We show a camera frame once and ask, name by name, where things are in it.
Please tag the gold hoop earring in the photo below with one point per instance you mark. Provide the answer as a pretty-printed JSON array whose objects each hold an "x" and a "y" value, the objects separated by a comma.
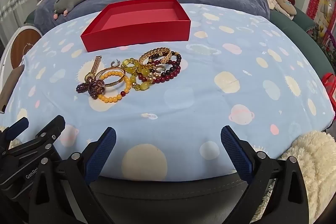
[
  {"x": 113, "y": 64},
  {"x": 160, "y": 70}
]

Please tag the round white side table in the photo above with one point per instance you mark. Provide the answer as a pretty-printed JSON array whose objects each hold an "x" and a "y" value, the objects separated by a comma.
[{"x": 18, "y": 45}]

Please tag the white sheer curtain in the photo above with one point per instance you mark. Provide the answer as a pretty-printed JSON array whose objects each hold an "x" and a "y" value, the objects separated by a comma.
[{"x": 15, "y": 6}]

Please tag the brown cardboard piece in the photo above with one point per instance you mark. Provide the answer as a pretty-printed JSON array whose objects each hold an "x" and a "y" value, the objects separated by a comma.
[{"x": 10, "y": 87}]

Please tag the gold wrist watch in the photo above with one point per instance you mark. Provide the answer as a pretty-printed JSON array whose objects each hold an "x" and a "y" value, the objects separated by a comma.
[{"x": 96, "y": 63}]

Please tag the red cardboard box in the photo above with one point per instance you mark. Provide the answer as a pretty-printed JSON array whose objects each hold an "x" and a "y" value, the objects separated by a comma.
[{"x": 136, "y": 35}]

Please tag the gold bangle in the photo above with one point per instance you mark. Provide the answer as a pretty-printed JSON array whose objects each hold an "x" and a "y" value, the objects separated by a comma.
[{"x": 116, "y": 82}]

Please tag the floral decoration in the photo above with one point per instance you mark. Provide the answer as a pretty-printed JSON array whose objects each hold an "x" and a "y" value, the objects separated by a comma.
[{"x": 326, "y": 43}]

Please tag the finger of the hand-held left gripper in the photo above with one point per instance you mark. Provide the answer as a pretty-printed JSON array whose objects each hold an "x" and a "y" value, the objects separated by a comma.
[
  {"x": 17, "y": 128},
  {"x": 53, "y": 128}
]

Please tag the purple beaded bow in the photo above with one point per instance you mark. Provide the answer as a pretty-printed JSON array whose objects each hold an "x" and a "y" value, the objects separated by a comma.
[{"x": 92, "y": 88}]

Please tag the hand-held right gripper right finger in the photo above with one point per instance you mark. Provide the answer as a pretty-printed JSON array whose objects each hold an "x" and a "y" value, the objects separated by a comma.
[{"x": 236, "y": 153}]

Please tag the blue planet-print bed sheet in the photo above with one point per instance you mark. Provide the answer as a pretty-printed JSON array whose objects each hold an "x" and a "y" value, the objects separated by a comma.
[{"x": 210, "y": 103}]

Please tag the beige turtle plush toy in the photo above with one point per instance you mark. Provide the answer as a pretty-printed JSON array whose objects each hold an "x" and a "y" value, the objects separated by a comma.
[{"x": 284, "y": 5}]

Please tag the white fluffy blanket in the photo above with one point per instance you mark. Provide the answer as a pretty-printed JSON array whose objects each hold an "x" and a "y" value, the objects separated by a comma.
[{"x": 312, "y": 169}]

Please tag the green bed frame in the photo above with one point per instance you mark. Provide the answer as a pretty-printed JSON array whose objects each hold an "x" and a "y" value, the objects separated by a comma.
[{"x": 302, "y": 32}]

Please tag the red bag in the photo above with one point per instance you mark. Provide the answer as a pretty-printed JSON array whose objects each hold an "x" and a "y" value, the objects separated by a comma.
[{"x": 331, "y": 87}]

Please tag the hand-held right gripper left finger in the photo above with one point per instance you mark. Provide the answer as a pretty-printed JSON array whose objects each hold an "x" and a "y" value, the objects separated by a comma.
[{"x": 101, "y": 155}]

